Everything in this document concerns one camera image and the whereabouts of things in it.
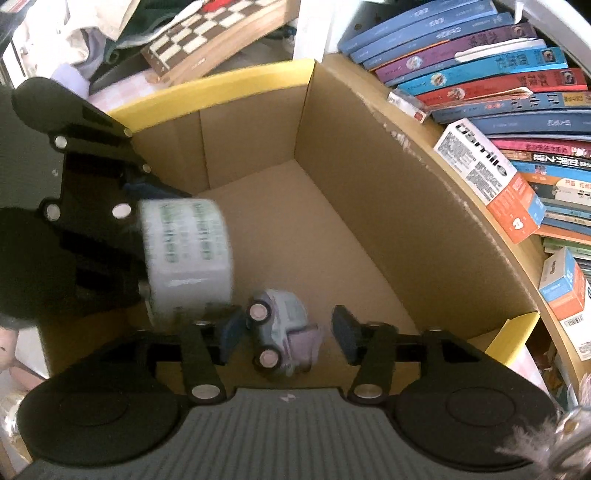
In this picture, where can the white printed tape roll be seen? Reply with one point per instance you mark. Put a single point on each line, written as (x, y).
(184, 249)

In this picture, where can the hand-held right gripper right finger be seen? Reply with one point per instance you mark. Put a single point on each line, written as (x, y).
(347, 339)

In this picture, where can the pale purple toy car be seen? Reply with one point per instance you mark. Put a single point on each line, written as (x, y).
(286, 332)

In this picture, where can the red plastic toy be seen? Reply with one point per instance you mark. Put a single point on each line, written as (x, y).
(217, 5)

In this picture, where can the small red white box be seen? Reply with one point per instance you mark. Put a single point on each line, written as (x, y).
(406, 104)

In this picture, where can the pink printed desktop mat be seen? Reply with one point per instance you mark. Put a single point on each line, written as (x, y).
(111, 94)

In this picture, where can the wooden folding chessboard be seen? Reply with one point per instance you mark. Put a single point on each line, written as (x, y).
(207, 37)

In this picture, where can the grey fluffy charm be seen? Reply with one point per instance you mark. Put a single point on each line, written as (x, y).
(531, 438)

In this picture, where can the yellow cardboard box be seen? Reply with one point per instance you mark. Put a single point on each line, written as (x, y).
(369, 207)

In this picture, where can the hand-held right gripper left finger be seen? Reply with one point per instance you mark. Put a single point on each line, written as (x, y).
(231, 336)

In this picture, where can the small blue orange carton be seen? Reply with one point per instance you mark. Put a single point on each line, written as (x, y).
(561, 286)

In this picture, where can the row of colourful books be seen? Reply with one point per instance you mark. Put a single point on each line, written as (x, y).
(461, 60)

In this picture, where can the white and orange carton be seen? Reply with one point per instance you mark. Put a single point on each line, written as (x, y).
(485, 166)

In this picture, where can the pile of clothes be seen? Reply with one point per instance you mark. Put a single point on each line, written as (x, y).
(92, 27)

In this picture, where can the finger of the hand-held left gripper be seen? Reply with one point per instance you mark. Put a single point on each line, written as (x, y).
(138, 189)
(111, 240)

